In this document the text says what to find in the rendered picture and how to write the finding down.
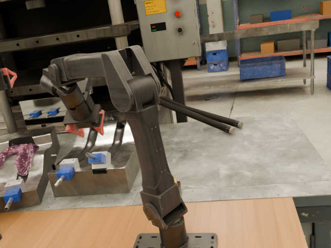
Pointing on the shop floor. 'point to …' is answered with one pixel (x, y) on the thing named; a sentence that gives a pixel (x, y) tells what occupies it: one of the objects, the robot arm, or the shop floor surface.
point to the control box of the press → (170, 39)
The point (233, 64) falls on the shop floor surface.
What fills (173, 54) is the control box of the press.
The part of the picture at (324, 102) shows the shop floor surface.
